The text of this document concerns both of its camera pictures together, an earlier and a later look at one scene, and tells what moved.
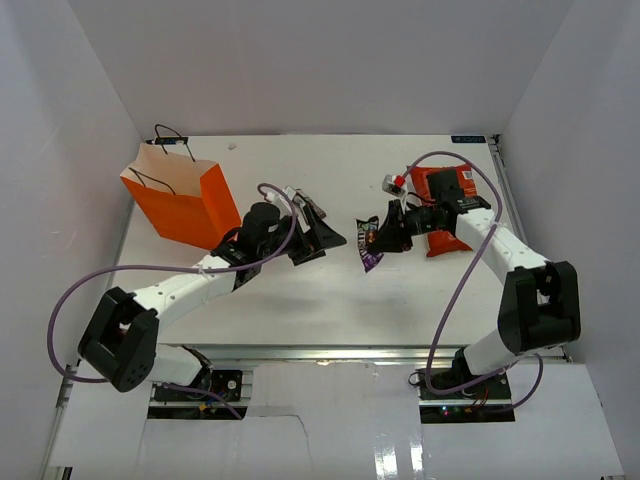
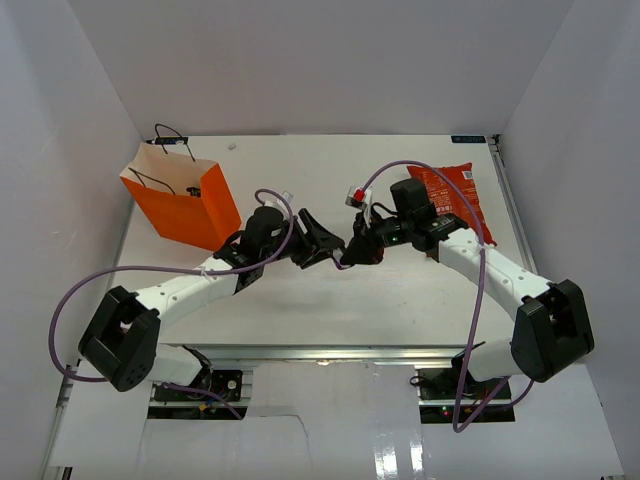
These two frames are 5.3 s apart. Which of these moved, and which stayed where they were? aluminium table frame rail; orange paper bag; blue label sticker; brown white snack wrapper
Moved: brown white snack wrapper
Stayed: aluminium table frame rail; blue label sticker; orange paper bag
